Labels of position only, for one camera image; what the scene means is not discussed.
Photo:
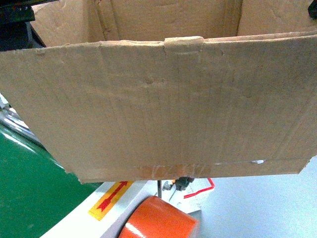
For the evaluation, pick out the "yellow red arrow sticker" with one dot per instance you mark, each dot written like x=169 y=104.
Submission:
x=109 y=199

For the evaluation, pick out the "large cardboard box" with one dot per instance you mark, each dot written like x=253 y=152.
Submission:
x=159 y=89

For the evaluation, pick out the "orange tape roll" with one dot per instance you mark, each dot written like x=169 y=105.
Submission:
x=155 y=218

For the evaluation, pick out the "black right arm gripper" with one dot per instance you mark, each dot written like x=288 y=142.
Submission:
x=312 y=9

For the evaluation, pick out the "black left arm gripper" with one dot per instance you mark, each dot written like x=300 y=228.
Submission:
x=16 y=32

